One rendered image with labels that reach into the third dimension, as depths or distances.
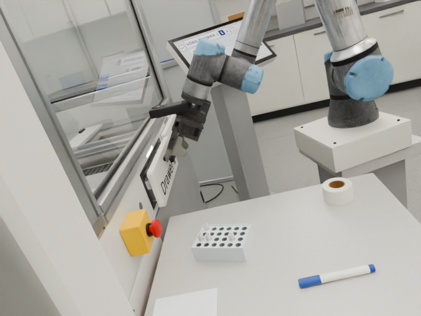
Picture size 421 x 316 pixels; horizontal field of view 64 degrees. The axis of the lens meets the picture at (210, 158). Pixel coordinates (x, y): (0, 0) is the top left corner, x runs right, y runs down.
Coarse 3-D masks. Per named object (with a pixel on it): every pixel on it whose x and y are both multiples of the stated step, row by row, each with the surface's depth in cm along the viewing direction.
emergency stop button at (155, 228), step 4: (152, 220) 72; (156, 220) 72; (152, 224) 71; (156, 224) 71; (160, 224) 73; (152, 228) 71; (156, 228) 71; (160, 228) 72; (152, 232) 71; (156, 232) 71; (160, 232) 72; (156, 236) 71
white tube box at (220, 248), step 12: (216, 228) 81; (228, 228) 80; (240, 228) 78; (204, 240) 77; (216, 240) 77; (228, 240) 75; (240, 240) 75; (252, 240) 78; (192, 252) 76; (204, 252) 75; (216, 252) 74; (228, 252) 73; (240, 252) 72
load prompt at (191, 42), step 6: (216, 30) 179; (222, 30) 180; (228, 30) 181; (198, 36) 173; (204, 36) 174; (210, 36) 176; (216, 36) 177; (222, 36) 178; (186, 42) 169; (192, 42) 170
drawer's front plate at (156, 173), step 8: (168, 136) 114; (160, 144) 107; (160, 152) 100; (160, 160) 98; (176, 160) 117; (152, 168) 90; (160, 168) 96; (168, 168) 104; (176, 168) 114; (152, 176) 88; (160, 176) 94; (168, 176) 102; (152, 184) 89; (160, 184) 92; (168, 184) 100; (160, 192) 91; (168, 192) 98; (160, 200) 91
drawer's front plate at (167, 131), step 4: (172, 116) 137; (168, 120) 133; (172, 120) 133; (168, 124) 127; (172, 124) 132; (164, 128) 124; (168, 128) 123; (164, 132) 119; (168, 132) 122; (164, 136) 117; (176, 156) 125
